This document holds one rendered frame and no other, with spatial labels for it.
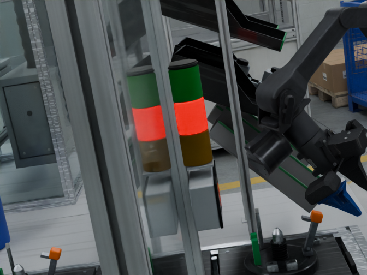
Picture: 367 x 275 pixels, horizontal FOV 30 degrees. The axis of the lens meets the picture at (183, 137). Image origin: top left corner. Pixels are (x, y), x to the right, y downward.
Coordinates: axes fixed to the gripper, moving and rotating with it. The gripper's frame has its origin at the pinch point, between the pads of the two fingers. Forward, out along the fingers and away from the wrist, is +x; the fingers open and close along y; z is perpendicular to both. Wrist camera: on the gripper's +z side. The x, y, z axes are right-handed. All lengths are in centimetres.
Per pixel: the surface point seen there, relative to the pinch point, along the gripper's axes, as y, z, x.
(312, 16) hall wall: 820, -355, 17
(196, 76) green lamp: -21.0, 5.7, -33.6
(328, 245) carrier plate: 4.4, -15.7, 9.0
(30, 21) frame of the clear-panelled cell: 51, -75, -79
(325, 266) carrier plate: -4.2, -13.1, 8.9
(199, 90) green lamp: -21.4, 4.5, -31.8
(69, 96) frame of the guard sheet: -73, 33, -38
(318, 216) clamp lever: -1.6, -8.6, 0.7
